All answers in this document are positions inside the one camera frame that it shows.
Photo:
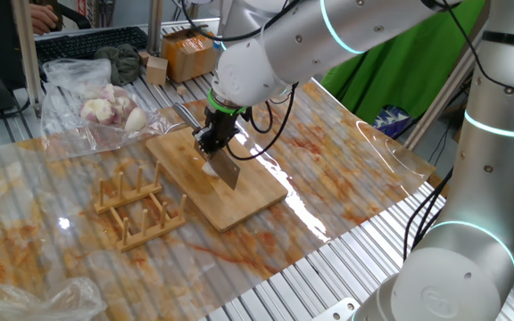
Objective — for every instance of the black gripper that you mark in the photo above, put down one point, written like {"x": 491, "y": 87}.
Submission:
{"x": 223, "y": 125}

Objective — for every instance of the steel cleaver knife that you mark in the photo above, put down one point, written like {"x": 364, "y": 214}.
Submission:
{"x": 228, "y": 171}

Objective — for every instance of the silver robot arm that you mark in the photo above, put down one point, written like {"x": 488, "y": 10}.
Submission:
{"x": 462, "y": 276}

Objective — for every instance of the clear bag of onions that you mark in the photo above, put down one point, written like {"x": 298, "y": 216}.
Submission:
{"x": 69, "y": 76}

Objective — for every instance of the person's bare hand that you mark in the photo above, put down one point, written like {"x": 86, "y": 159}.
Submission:
{"x": 43, "y": 18}

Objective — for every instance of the tiny wooden block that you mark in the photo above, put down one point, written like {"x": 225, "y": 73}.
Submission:
{"x": 182, "y": 90}

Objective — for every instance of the bamboo cutting board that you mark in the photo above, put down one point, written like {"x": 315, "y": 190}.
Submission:
{"x": 248, "y": 205}

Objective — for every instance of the white onion half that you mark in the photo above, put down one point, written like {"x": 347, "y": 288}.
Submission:
{"x": 135, "y": 120}

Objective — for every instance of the wooden cube block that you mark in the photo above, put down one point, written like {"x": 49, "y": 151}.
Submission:
{"x": 156, "y": 70}

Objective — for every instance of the taped cardboard box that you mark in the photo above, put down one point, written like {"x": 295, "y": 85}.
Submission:
{"x": 188, "y": 53}

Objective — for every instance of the pink peeled onion piece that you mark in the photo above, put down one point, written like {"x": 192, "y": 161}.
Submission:
{"x": 125, "y": 104}
{"x": 107, "y": 93}

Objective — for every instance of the small wooden block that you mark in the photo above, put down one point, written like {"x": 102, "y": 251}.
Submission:
{"x": 144, "y": 58}

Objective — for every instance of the wooden peg dish rack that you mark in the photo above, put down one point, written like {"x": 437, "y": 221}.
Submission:
{"x": 150, "y": 236}

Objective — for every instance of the large peeled onion chunk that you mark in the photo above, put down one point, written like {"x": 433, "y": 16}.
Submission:
{"x": 98, "y": 111}

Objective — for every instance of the dark green cloth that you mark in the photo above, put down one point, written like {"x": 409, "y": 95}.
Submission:
{"x": 121, "y": 64}

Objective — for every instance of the clear plastic table sheet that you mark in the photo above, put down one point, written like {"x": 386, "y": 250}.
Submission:
{"x": 350, "y": 156}

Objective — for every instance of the black keyboard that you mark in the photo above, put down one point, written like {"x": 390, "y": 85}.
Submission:
{"x": 87, "y": 44}

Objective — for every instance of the blue white patterned bag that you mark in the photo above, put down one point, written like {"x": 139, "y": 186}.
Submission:
{"x": 391, "y": 121}

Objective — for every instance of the black chair armrest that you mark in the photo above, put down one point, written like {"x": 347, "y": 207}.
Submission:
{"x": 76, "y": 18}

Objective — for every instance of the green backdrop cloth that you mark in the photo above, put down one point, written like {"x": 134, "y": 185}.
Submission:
{"x": 400, "y": 76}

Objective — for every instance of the crumpled clear plastic bag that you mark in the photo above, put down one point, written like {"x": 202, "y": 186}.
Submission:
{"x": 38, "y": 303}

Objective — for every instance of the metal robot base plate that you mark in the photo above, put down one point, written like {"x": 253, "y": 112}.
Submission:
{"x": 335, "y": 312}

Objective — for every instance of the slanted aluminium frame post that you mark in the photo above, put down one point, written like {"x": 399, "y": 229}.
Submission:
{"x": 444, "y": 96}

